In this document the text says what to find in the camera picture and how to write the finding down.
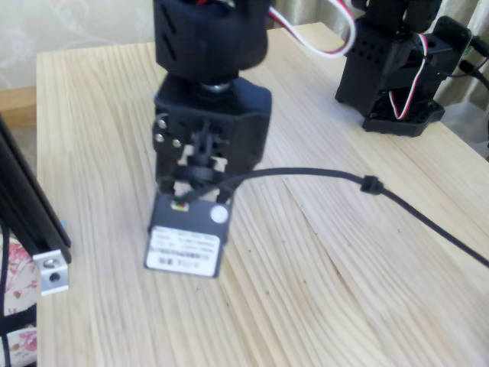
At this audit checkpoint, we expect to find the black box with white label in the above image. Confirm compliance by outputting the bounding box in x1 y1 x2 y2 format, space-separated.
143 192 233 281

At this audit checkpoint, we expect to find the wooden baseboard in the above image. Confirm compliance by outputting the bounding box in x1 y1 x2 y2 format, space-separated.
0 86 37 132

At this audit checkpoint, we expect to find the floral cloth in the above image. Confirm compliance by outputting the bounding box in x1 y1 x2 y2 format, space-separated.
0 235 39 367

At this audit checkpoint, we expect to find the black stand under table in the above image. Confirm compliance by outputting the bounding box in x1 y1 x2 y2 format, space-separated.
0 307 38 338

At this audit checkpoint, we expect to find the red white black servo wire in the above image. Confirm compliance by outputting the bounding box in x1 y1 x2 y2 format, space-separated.
266 0 358 59
387 33 429 122

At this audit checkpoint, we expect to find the aluminium extrusion camera post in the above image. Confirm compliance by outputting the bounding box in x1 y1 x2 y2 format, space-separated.
0 113 73 265

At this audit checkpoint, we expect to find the silver corner bracket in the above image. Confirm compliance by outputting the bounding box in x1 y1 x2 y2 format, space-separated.
32 248 71 297

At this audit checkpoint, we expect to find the black power cable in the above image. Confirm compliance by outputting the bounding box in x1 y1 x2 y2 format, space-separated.
458 34 489 83

